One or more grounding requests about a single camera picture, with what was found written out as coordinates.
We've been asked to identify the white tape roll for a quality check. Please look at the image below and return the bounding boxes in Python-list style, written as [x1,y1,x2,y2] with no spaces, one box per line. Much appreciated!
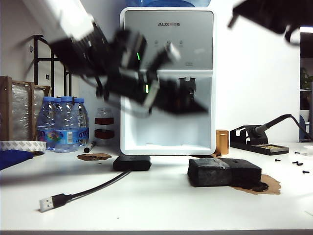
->
[0,140,47,152]

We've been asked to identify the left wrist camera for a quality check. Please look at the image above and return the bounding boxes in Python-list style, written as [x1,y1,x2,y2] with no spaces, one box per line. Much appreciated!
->
[146,43,181,71]

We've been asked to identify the black metal railing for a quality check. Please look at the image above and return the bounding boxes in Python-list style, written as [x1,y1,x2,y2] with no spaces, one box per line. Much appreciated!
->
[33,34,73,97]

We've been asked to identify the black sponge block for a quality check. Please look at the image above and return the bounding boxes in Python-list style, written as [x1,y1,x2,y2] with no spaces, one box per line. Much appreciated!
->
[187,158,262,188]

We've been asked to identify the yellow cleaning sponge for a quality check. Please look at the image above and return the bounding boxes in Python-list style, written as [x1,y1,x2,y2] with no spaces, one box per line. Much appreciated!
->
[259,144,284,150]

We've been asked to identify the blue cloth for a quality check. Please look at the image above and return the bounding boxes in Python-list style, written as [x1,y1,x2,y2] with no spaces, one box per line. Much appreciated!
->
[0,149,35,171]

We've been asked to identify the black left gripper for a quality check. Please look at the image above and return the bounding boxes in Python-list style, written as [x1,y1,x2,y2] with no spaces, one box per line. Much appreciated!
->
[107,66,210,116]

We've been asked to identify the copper metal can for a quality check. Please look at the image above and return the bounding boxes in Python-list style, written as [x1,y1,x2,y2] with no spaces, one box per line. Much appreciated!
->
[215,129,229,155]

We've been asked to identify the black marker pen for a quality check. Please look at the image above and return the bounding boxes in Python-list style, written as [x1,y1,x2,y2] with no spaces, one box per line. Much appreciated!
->
[83,141,96,154]

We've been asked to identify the glass jar brown bands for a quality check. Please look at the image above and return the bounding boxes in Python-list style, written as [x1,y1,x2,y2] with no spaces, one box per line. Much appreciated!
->
[94,107,115,146]

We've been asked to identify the black soldering iron stand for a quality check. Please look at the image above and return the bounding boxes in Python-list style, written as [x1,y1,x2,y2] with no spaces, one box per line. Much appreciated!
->
[229,125,290,156]

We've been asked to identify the white grey water dispenser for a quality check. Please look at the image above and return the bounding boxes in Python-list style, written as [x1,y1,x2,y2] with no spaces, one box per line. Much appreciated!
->
[119,6,217,156]

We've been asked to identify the wooden crate with plastic wrap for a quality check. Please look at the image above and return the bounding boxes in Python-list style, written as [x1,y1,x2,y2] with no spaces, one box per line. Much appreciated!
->
[0,75,52,141]

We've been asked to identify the black USB hub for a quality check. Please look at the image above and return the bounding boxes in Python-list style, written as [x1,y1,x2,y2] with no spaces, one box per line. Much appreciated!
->
[112,156,152,171]

